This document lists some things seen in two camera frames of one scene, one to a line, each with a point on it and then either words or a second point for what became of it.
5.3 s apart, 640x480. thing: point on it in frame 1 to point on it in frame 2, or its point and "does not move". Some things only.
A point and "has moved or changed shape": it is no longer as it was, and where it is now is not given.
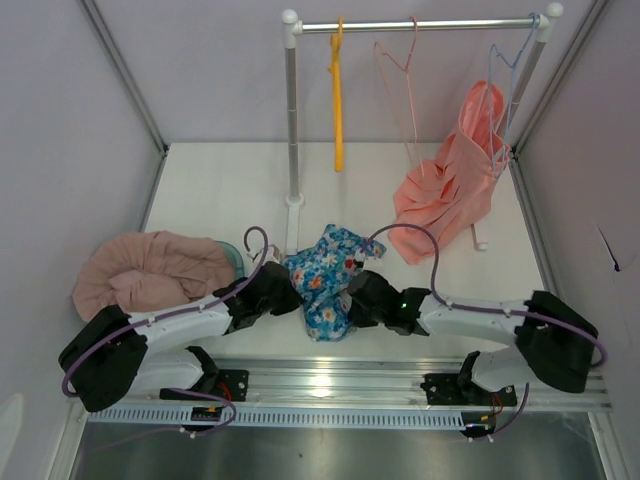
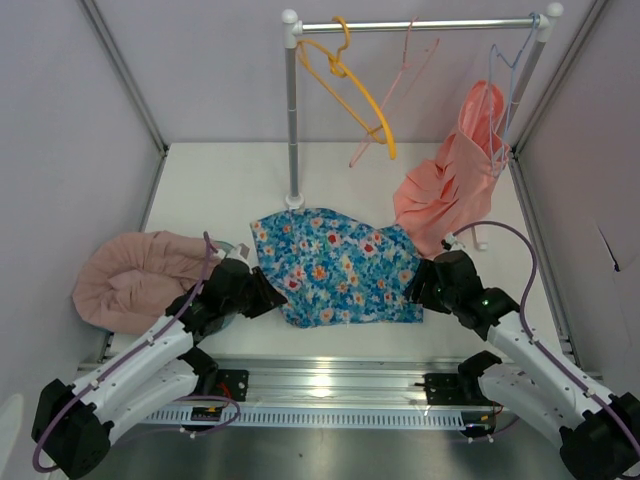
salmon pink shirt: (448, 195) does not move
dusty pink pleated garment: (148, 270) does not move
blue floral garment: (325, 267) has moved or changed shape
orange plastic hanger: (336, 69) to (339, 68)
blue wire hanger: (500, 79) does not move
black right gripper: (358, 319) to (425, 274)
